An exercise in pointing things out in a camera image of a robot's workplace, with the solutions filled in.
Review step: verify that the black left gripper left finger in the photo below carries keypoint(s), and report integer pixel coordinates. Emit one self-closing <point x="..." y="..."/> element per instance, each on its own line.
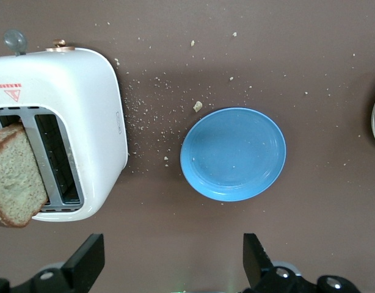
<point x="83" y="262"/>

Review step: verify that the brown bread slice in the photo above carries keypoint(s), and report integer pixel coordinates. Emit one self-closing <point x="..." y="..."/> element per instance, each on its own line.
<point x="13" y="177"/>

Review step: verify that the blue plate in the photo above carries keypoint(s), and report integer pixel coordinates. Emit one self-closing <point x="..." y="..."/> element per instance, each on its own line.
<point x="233" y="154"/>

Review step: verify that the white toaster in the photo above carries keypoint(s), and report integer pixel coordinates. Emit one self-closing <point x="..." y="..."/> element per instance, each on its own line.
<point x="68" y="91"/>

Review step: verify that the large bread crumb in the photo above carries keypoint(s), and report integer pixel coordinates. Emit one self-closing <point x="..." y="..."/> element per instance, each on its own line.
<point x="198" y="106"/>

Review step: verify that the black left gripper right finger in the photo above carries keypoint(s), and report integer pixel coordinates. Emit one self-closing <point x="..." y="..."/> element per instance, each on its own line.
<point x="257" y="268"/>

